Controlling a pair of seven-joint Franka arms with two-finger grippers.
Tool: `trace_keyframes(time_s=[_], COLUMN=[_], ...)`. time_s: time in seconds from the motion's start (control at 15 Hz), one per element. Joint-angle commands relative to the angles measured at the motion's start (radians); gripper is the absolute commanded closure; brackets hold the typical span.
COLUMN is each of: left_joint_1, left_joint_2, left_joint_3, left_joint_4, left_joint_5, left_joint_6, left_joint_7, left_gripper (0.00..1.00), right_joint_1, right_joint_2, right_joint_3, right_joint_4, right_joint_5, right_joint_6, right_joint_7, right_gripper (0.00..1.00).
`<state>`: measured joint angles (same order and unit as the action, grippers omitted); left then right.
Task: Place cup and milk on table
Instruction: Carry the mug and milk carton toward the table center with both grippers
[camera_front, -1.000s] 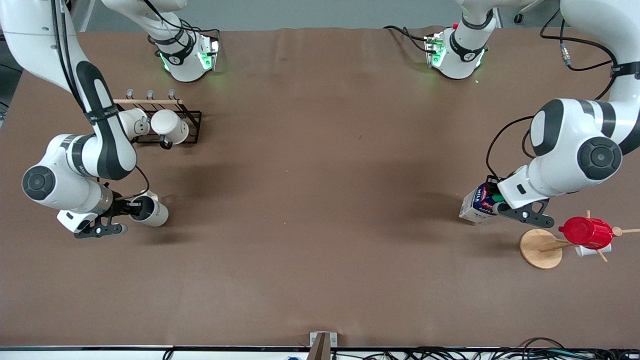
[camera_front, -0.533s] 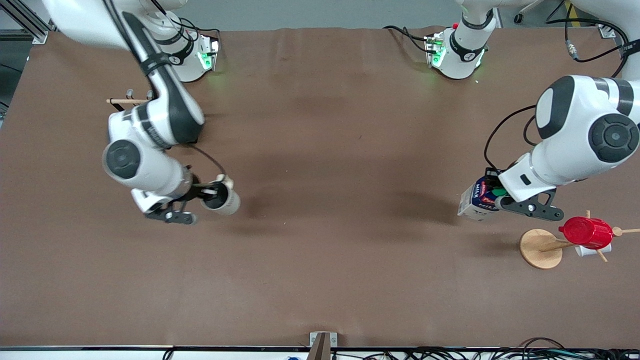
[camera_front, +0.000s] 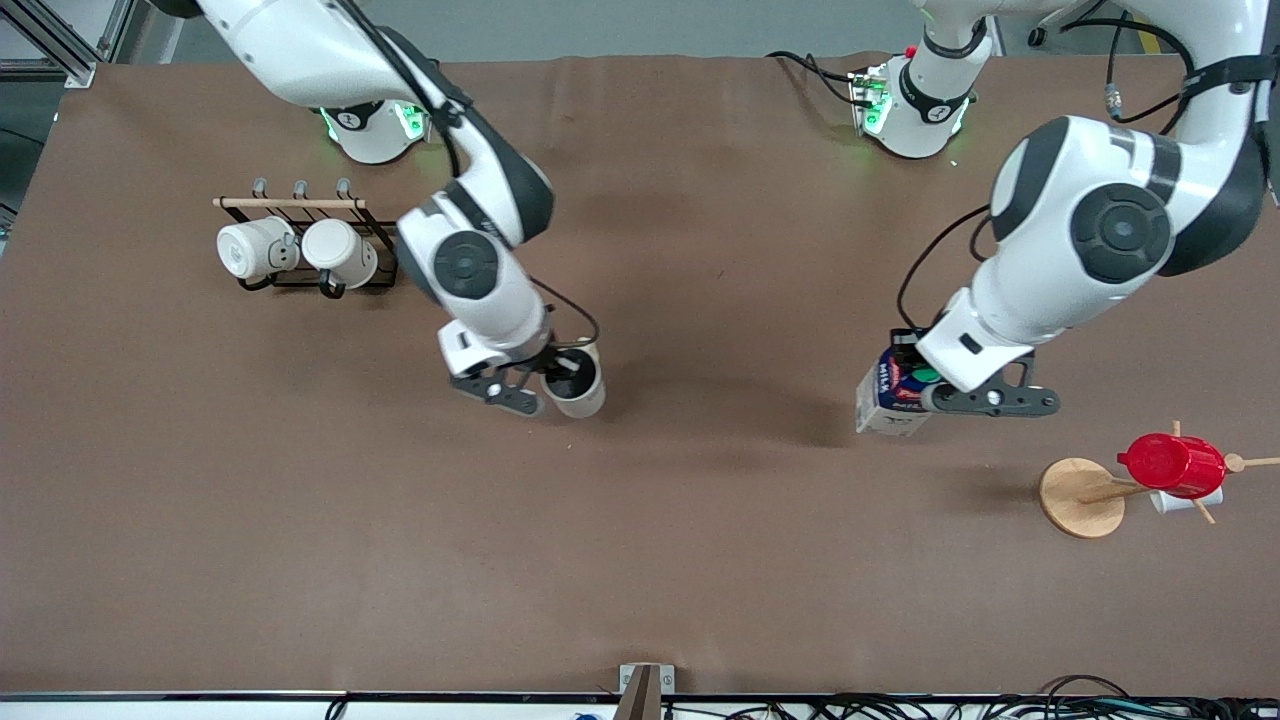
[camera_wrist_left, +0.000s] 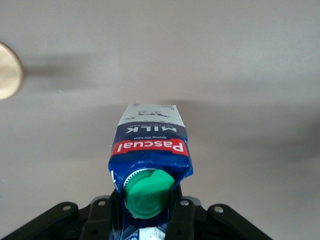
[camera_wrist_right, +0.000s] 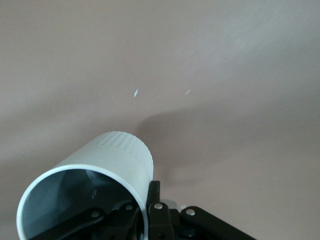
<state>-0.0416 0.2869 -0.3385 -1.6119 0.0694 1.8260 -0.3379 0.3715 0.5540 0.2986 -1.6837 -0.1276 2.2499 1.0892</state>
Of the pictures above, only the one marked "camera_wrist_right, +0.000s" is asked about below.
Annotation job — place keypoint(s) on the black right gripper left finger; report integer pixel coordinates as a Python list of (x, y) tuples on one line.
[(100, 222)]

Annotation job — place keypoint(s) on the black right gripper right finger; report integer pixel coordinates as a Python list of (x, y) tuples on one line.
[(162, 222)]

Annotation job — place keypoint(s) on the grey-white ribbed mug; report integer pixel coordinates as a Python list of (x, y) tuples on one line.
[(120, 155)]

